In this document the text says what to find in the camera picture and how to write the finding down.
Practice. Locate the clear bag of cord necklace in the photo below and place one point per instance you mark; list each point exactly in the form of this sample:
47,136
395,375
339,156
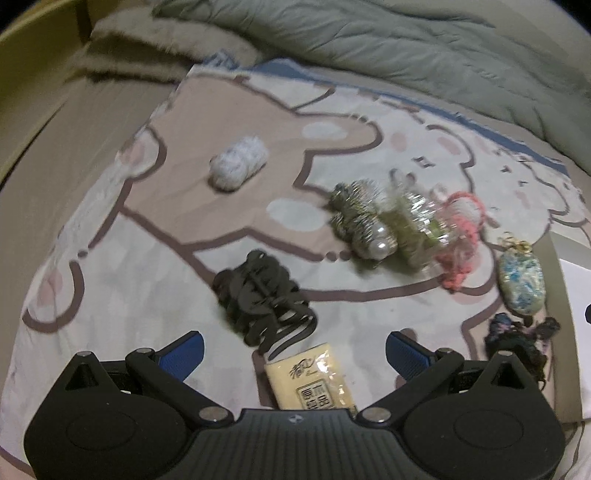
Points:
421,225

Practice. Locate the grey green duvet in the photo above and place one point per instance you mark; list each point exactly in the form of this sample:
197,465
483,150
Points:
455,59

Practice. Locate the beige fluffy pillow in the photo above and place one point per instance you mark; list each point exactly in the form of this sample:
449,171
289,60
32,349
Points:
134,44

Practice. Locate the yellow tissue packet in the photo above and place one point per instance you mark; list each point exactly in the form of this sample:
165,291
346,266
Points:
310,380

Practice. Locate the cartoon bear print blanket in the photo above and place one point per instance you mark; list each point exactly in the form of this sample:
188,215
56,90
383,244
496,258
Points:
133,264

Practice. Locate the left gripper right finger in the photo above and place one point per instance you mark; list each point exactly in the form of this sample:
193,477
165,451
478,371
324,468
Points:
426,372

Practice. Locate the blue floral brocade pouch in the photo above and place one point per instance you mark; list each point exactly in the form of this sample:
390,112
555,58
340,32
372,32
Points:
520,277

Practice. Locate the white crochet scrunchie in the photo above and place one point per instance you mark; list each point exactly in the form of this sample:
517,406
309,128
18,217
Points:
229,170

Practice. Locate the yellow wooden bed shelf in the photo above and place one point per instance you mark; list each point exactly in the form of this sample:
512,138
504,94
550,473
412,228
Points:
34,50

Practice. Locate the pink white crochet doll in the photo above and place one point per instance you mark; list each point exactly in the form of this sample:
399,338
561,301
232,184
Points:
467,214

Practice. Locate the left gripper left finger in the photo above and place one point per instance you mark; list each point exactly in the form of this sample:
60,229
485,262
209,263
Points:
163,373

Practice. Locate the black hair claw clip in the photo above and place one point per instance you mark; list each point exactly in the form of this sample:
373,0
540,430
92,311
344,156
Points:
264,304

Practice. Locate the white cardboard box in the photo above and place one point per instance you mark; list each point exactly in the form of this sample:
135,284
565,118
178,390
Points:
577,283

